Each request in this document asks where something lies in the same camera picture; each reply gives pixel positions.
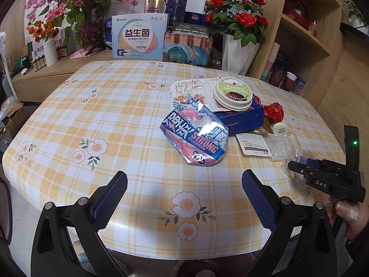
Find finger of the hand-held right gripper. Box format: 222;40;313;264
288;162;312;180
299;156;321;168

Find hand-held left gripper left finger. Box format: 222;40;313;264
30;171;129;277

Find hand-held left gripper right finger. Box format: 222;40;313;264
241;169;338;277

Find clear plastic wrapper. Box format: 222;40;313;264
264;133;303;179

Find white label card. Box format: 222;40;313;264
235;133;270;156

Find red foil wrapper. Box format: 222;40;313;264
254;95;284;126

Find blue cardboard box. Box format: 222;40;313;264
215;98;265;135

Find blue pink snack bag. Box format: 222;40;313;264
160;96;229;168

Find round yogurt cup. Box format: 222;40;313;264
213;77;254;111

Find white floral plastic package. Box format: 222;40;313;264
172;76;228;122

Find person's right hand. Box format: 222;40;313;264
329;198;369;241

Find red cup with white rim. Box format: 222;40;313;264
285;73;297;91

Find yellow plaid floral tablecloth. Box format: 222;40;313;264
1;60;346;251

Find stack of pastel cups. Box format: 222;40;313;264
261;42;280;81

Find dark blue shelf box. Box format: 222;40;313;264
277;50;290;72

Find open cardboard box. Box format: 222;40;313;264
1;104;29;135

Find white faceted vase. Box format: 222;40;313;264
222;33;261;77

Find wooden cabinet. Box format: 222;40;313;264
12;50;162;103

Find pink cloth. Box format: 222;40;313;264
71;49;100;60

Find red basket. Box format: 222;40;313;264
284;1;307;28

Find black mini tripod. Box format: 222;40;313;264
86;42;108;55

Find wooden shelf unit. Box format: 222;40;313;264
251;0;369;139

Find row of small brown bottles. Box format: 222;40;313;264
29;45;69;72

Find red rose bouquet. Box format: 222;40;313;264
205;0;268;45

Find pink rose pot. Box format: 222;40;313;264
344;0;365;26

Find copper striped package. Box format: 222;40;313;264
164;32;214;65

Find light blue printed box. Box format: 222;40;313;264
112;13;169;62

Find white blue carton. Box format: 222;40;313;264
104;17;113;47

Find purple artificial flower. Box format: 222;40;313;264
76;24;100;47

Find white printed box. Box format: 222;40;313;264
33;36;65;61

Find dark paper bag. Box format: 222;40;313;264
24;36;36;58

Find dark green box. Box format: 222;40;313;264
172;21;211;39

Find orange artificial flowers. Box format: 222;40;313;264
27;20;58;42

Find navy box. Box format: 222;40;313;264
184;11;202;25

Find white small fan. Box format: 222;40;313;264
0;31;16;99

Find pink blossom arrangement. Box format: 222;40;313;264
23;0;145;52

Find silver box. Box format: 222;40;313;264
144;0;166;15

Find dark blue patterned box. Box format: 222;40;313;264
166;0;187;32

